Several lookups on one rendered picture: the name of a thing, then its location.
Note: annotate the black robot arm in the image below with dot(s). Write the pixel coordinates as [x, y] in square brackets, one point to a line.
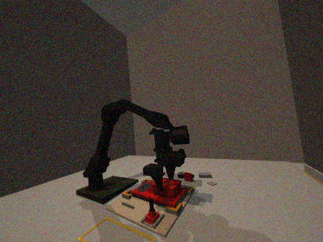
[110, 115]

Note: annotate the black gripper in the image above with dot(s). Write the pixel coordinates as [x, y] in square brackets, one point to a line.
[155, 171]

